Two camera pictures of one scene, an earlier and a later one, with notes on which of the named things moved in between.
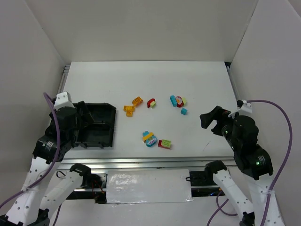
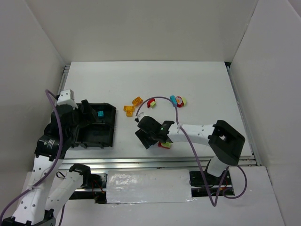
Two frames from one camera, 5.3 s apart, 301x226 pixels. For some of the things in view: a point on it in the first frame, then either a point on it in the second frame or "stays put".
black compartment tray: x=99 y=133 stays put
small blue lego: x=184 y=111 to x=100 y=113
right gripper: x=217 y=121 to x=147 y=135
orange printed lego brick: x=137 y=101 stays put
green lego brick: x=166 y=143 stays put
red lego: x=159 y=144 stays put
